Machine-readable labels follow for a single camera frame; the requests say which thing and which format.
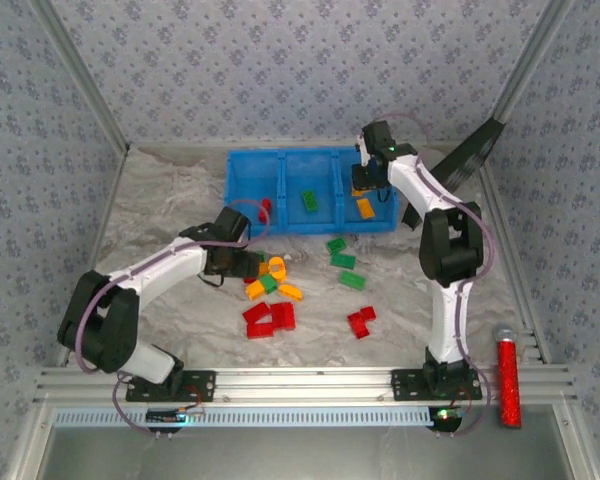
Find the small red lego brick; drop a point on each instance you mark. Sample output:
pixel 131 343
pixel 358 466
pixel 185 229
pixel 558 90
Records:
pixel 368 313
pixel 250 278

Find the small orange lego brick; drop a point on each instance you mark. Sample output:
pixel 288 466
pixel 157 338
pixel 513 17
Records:
pixel 264 270

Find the long orange lego brick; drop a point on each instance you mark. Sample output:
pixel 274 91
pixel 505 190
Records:
pixel 365 208

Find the long red lego brick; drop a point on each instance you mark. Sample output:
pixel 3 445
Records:
pixel 266 207

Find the red sloped lego brick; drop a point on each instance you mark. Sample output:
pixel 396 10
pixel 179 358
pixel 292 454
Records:
pixel 256 312

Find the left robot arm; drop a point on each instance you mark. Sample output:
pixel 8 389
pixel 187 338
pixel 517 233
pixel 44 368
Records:
pixel 165 275

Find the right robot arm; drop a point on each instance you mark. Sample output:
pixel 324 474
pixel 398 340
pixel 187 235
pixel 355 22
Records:
pixel 450 250

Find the black flat strip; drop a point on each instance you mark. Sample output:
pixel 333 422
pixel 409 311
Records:
pixel 475 145

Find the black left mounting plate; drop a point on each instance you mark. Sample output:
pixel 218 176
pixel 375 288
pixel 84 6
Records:
pixel 200 387

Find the black mounting plate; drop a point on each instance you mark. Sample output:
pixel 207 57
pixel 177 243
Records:
pixel 200 387
pixel 405 385

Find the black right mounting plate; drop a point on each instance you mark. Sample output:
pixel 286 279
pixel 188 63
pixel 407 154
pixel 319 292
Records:
pixel 405 385

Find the red glitter cylinder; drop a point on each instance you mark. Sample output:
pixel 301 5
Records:
pixel 509 380

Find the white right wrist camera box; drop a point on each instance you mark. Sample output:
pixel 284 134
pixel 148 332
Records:
pixel 362 152

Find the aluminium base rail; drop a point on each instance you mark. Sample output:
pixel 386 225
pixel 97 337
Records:
pixel 300 385

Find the aluminium side rail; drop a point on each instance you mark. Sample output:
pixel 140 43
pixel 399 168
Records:
pixel 107 210
pixel 504 225

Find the aluminium frame post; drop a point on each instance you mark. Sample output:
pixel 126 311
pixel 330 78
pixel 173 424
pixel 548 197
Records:
pixel 84 75
pixel 527 60

